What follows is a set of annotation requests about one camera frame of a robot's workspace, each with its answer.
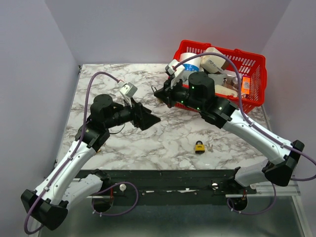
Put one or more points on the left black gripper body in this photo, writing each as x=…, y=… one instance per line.
x=137, y=119

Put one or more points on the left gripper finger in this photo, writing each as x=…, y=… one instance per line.
x=144, y=112
x=148, y=121

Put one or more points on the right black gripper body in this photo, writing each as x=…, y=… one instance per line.
x=177, y=94

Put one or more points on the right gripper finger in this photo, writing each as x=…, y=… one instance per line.
x=163, y=95
x=167, y=86

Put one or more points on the yellow padlock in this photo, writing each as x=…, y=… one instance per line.
x=199, y=147

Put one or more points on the silver keys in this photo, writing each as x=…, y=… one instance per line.
x=210, y=148

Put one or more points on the small brass long-shackle padlock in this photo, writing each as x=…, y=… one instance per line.
x=154, y=89

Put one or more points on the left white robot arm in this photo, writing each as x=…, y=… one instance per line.
x=47, y=203

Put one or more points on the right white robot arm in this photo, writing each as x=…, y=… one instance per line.
x=281, y=155

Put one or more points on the white tape roll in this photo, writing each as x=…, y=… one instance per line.
x=191, y=66

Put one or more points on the beige foam roll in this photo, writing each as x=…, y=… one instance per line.
x=213, y=64

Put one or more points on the beige bottle in basket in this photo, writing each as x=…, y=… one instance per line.
x=225, y=91

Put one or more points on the metal can in basket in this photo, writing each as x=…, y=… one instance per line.
x=234, y=81

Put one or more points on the orange small box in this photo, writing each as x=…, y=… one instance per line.
x=245, y=85

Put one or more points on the red plastic basket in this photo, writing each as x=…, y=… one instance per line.
x=248, y=64

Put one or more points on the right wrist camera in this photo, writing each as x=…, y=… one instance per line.
x=174, y=73

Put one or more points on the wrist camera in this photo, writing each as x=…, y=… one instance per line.
x=174, y=73
x=127, y=91

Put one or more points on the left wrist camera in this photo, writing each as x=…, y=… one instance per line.
x=127, y=91

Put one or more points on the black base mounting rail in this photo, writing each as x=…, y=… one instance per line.
x=155, y=187

